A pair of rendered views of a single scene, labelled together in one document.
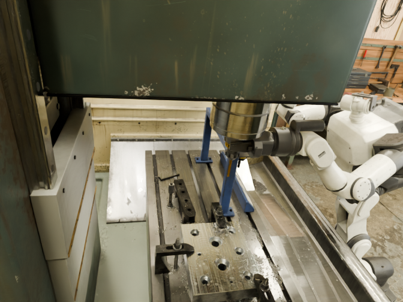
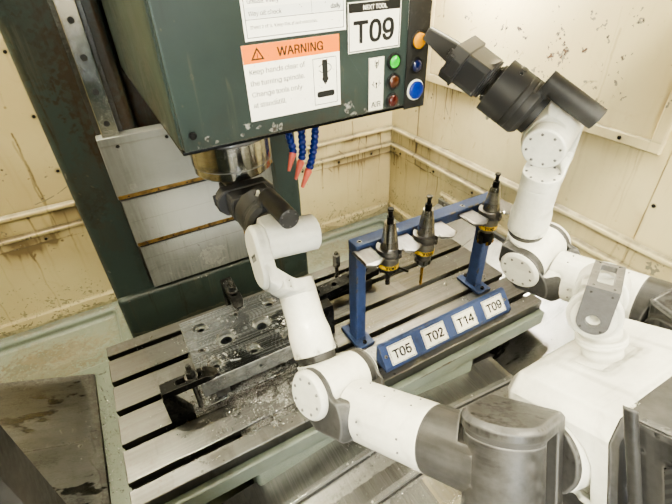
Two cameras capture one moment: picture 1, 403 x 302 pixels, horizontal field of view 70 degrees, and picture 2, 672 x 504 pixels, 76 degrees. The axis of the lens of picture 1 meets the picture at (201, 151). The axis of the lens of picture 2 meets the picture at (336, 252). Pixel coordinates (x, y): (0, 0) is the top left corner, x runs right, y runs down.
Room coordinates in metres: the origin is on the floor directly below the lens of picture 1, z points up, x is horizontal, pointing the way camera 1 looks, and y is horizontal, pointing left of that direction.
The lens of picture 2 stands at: (0.75, -0.95, 1.81)
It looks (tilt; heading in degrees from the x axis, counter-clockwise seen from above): 35 degrees down; 76
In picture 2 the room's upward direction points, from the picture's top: 2 degrees counter-clockwise
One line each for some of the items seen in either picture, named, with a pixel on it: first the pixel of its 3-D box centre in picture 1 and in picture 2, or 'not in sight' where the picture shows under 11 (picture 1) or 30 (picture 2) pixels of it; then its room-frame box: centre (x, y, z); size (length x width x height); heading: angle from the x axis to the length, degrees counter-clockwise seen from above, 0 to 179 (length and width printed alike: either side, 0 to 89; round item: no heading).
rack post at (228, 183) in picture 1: (227, 186); (357, 297); (1.00, -0.13, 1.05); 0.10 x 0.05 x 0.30; 104
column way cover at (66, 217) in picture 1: (79, 212); (204, 200); (0.64, 0.34, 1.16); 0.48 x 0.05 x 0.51; 14
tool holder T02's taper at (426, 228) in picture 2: not in sight; (427, 221); (1.18, -0.14, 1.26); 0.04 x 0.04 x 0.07
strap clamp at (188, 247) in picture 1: (174, 254); (233, 298); (0.68, 0.05, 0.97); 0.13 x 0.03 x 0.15; 104
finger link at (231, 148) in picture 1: (240, 147); not in sight; (0.72, -0.11, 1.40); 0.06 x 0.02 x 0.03; 104
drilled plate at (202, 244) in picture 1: (217, 257); (245, 336); (0.70, -0.10, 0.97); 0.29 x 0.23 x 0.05; 14
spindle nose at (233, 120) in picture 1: (240, 108); (228, 138); (0.75, -0.09, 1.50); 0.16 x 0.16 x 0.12
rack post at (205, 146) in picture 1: (206, 138); (480, 246); (1.43, -0.02, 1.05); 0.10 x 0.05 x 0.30; 104
